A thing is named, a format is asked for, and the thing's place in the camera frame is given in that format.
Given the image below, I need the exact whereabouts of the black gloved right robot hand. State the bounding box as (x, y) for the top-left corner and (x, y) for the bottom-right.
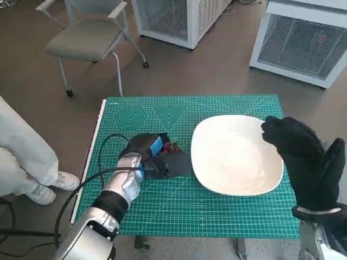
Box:
(261, 115), (345, 213)

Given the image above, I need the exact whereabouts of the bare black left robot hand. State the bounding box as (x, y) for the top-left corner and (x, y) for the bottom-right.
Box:
(120, 132), (176, 163)

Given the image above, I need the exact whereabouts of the red toy grape bunch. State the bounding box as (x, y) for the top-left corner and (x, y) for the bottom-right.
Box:
(161, 139), (182, 155)

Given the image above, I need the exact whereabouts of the white square plate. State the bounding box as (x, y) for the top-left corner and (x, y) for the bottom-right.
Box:
(190, 114), (285, 196)

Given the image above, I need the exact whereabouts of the green cutting mat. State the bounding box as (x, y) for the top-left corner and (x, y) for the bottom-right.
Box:
(73, 94), (300, 239)

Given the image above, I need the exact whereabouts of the white mesh-front cabinet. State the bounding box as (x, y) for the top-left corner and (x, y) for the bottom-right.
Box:
(249, 0), (347, 89)
(131, 0), (234, 50)

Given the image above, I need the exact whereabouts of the person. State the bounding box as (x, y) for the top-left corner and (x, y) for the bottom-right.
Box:
(0, 95), (81, 206)

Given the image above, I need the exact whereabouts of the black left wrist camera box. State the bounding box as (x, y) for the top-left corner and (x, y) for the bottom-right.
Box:
(142, 152), (190, 180)

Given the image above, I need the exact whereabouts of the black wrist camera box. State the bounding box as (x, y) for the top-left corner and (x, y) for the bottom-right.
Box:
(321, 205), (347, 252)
(142, 152), (190, 180)

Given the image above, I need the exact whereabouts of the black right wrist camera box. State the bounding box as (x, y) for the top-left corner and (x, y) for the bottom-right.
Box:
(321, 205), (347, 252)

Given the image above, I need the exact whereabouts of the metal table leg bracket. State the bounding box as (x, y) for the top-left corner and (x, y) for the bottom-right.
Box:
(134, 236), (151, 250)
(235, 238), (248, 260)

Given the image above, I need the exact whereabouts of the grey chair with white frame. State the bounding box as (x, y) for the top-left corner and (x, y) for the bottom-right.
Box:
(35, 0), (151, 98)

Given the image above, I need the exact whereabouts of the black floor cable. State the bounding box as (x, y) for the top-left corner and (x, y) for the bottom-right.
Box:
(0, 229), (62, 239)
(0, 197), (16, 233)

